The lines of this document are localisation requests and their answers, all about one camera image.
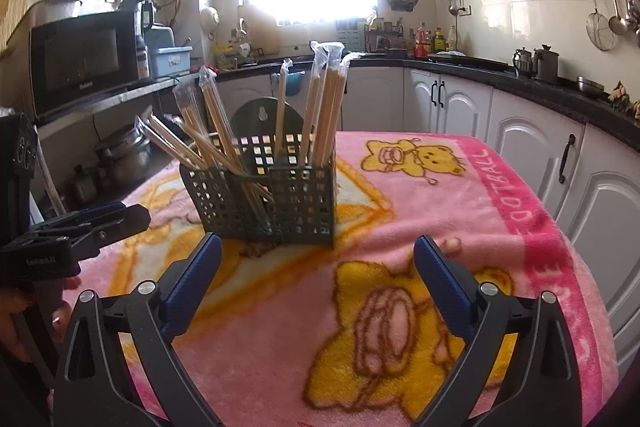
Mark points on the steel teapot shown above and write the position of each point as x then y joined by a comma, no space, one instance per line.
522,61

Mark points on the wire skimmer strainer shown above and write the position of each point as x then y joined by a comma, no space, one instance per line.
598,31

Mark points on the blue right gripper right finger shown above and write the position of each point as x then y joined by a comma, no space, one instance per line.
450,285

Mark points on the dark metal kettle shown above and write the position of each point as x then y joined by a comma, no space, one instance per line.
546,64

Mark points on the person's left hand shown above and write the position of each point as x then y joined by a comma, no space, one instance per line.
14,301

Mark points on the steel ladle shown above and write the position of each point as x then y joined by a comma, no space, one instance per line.
616,22

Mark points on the steel pot on shelf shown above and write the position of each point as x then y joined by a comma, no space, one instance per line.
124,156

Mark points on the chopsticks pair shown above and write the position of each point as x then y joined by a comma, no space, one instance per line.
197,124
314,126
165,146
280,115
330,103
218,115

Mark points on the black microwave oven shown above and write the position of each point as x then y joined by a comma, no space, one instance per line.
82,56

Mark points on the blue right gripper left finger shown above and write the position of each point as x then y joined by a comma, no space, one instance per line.
184,284

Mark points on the dark green utensil basket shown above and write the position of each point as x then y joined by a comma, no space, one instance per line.
276,200

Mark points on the light blue plastic box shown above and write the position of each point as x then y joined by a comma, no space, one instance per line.
168,62

